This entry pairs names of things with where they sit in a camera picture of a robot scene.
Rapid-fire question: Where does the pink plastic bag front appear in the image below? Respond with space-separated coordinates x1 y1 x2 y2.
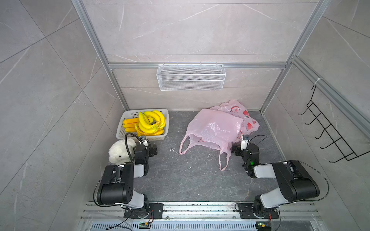
179 109 247 171

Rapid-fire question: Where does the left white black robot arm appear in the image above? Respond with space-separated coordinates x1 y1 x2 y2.
92 133 158 221

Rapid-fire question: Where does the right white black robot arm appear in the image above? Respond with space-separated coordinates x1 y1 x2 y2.
231 135 330 218

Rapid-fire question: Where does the orange yellow banana bunch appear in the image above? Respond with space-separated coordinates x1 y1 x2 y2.
123 118 164 136

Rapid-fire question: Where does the pink strawberry plastic bag rear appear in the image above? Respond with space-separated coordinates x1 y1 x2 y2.
210 100 260 140

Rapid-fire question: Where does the white plush toy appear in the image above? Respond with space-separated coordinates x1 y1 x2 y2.
108 138 136 165

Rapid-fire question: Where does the white plastic basket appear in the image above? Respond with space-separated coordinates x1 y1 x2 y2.
116 108 169 141

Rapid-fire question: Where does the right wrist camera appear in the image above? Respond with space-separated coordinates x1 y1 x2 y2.
240 135 250 150

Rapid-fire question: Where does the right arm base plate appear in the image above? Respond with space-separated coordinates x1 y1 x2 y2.
237 203 280 219

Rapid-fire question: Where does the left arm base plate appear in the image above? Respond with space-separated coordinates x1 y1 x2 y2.
124 203 164 219

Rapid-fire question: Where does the white wire mesh shelf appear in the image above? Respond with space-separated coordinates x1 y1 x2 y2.
156 64 226 91

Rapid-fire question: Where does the aluminium mounting rail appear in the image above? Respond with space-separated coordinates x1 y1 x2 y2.
76 202 327 231

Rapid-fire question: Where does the black wire hook rack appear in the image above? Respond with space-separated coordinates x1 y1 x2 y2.
298 85 370 164

